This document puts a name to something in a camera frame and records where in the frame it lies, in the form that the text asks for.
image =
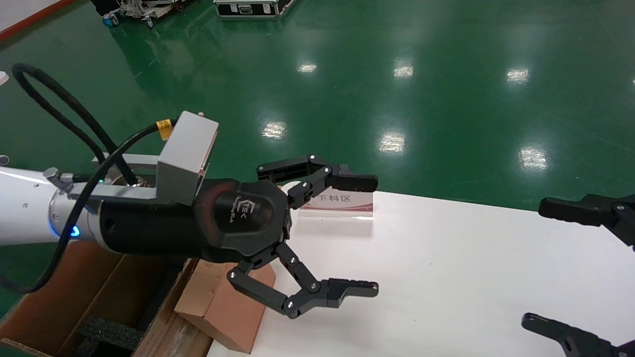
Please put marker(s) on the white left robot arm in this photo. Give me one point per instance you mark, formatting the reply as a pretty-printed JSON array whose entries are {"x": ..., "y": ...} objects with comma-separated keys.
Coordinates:
[{"x": 25, "y": 208}]

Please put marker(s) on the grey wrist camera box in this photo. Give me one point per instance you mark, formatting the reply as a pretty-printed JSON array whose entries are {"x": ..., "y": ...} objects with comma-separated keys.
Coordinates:
[{"x": 186, "y": 158}]

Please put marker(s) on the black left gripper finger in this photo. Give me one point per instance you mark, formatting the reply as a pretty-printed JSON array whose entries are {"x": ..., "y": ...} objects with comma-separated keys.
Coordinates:
[{"x": 342, "y": 181}]

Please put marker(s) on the black foam insert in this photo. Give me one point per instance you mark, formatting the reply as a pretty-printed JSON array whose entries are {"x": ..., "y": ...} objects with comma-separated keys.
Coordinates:
[{"x": 106, "y": 334}]

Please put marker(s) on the wheeled metal cart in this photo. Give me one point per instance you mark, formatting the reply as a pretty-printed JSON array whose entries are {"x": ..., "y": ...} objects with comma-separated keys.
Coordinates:
[{"x": 134, "y": 10}]

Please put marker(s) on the black aluminium flight case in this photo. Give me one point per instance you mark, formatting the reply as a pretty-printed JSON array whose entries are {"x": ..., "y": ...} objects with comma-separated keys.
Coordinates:
[{"x": 248, "y": 8}]

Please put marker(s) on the large cardboard box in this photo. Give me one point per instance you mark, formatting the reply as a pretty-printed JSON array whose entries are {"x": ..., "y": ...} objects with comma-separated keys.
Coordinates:
[{"x": 59, "y": 297}]

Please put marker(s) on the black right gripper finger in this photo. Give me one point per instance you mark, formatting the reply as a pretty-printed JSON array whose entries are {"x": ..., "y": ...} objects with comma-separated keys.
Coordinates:
[
  {"x": 575, "y": 210},
  {"x": 560, "y": 334}
]

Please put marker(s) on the acrylic sign with Chinese text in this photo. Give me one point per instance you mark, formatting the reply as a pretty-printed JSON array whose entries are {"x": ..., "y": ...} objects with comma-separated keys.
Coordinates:
[{"x": 342, "y": 206}]

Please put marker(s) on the small white floor object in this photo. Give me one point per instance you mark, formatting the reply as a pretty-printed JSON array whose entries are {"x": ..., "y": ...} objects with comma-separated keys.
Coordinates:
[{"x": 3, "y": 77}]

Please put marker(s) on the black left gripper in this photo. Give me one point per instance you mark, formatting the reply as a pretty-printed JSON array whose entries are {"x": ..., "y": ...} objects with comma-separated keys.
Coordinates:
[{"x": 163, "y": 230}]

